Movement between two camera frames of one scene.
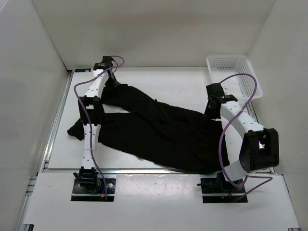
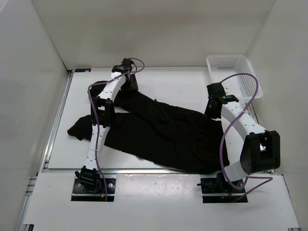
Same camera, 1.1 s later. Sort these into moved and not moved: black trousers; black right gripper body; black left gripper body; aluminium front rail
Moved: black left gripper body
Not moved: black trousers; aluminium front rail; black right gripper body
